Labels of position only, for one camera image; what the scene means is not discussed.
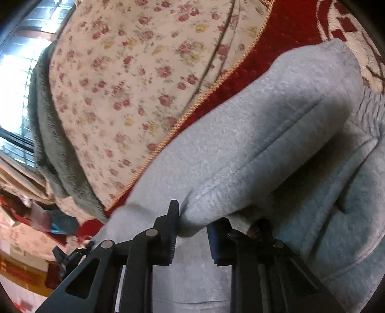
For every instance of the red shelf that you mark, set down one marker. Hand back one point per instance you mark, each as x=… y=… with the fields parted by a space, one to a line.
x=12 y=207

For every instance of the grey fleece pants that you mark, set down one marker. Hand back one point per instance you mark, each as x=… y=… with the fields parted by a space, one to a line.
x=255 y=135

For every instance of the floral bedsheet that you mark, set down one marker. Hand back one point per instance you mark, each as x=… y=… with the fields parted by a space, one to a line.
x=135 y=90

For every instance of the pink floral cloth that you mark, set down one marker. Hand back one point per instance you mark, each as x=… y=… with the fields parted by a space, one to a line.
x=24 y=237

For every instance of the window with metal bars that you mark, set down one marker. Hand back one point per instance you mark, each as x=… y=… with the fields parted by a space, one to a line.
x=18 y=75

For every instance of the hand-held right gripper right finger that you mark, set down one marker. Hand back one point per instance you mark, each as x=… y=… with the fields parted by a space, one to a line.
x=214 y=246

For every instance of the grey-green fleece blanket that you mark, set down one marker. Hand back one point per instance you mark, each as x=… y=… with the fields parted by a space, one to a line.
x=48 y=144

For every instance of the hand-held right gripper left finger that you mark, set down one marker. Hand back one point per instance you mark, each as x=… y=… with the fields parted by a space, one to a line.
x=164 y=240

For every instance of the beige curtain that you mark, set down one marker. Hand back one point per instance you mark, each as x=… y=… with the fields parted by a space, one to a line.
x=18 y=177

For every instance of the red and cream patterned blanket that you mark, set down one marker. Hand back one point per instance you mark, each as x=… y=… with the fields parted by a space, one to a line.
x=270 y=39

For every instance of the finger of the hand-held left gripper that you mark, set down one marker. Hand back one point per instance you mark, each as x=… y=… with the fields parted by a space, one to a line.
x=61 y=260

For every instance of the blue plastic container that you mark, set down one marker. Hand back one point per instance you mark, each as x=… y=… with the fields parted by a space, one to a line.
x=63 y=222

